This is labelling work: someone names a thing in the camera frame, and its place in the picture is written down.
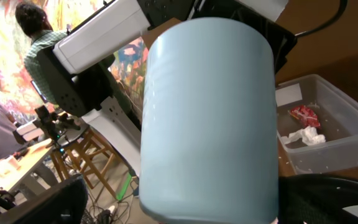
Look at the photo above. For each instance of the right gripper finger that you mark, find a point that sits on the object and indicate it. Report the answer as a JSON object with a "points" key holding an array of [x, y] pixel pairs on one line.
{"points": [[62, 203]]}

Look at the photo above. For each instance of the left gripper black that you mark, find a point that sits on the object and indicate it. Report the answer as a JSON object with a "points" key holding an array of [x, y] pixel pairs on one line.
{"points": [[281, 40]]}

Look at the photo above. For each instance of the white paper napkin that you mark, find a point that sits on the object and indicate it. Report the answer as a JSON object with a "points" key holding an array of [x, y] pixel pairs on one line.
{"points": [[308, 135]]}

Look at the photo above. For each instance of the light blue plastic cup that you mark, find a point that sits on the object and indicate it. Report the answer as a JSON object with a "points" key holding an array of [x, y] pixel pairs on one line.
{"points": [[209, 128]]}

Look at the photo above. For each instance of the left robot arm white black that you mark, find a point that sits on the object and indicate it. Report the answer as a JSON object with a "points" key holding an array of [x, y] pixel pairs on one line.
{"points": [[76, 66]]}

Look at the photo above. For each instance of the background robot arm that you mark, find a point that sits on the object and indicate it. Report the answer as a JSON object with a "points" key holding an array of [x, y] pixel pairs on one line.
{"points": [[51, 124]]}

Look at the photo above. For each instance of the clear plastic waste bin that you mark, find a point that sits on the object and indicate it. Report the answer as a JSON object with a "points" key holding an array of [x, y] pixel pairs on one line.
{"points": [[338, 115]]}

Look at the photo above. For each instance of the wooden stool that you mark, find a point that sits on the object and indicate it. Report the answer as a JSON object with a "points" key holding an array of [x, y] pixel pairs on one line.
{"points": [[81, 147]]}

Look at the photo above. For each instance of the light wooden background table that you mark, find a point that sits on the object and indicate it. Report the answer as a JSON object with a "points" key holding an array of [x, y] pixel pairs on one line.
{"points": [[13, 173]]}

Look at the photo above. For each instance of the red snack wrapper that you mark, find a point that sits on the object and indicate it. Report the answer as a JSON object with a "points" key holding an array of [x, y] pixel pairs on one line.
{"points": [[306, 116]]}

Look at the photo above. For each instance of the round black serving tray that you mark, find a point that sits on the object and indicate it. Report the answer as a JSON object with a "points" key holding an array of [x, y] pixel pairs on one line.
{"points": [[317, 198]]}

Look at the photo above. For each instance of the person in green shirt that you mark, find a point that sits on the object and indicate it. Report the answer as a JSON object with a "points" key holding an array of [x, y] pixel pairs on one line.
{"points": [[34, 23]]}

